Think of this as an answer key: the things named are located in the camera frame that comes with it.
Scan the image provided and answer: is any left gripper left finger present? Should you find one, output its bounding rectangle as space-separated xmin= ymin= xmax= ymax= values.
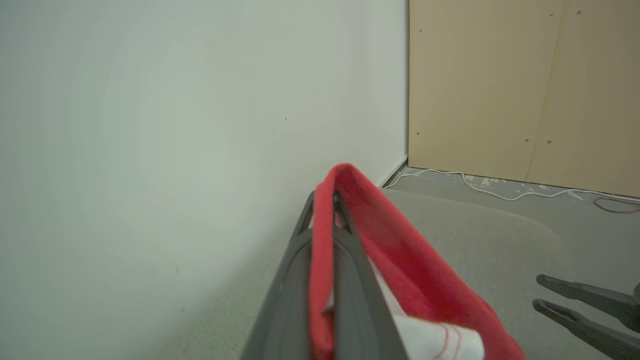
xmin=241 ymin=192 xmax=315 ymax=360

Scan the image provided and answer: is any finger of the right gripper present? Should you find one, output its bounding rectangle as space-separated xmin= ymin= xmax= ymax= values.
xmin=533 ymin=298 xmax=640 ymax=360
xmin=536 ymin=274 xmax=640 ymax=333

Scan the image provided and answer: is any beige plywood panel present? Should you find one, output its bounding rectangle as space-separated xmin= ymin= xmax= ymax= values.
xmin=525 ymin=0 xmax=640 ymax=199
xmin=409 ymin=0 xmax=567 ymax=184

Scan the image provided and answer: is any white floor cable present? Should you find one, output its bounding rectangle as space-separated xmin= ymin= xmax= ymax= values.
xmin=382 ymin=169 xmax=640 ymax=204

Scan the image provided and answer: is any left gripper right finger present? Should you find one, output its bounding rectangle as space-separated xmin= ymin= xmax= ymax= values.
xmin=333 ymin=192 xmax=411 ymax=360

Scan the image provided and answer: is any red shorts white stripe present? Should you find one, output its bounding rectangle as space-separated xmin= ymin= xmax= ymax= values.
xmin=308 ymin=162 xmax=526 ymax=360

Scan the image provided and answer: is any brown floor cable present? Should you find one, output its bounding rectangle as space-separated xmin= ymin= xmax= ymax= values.
xmin=593 ymin=196 xmax=640 ymax=215

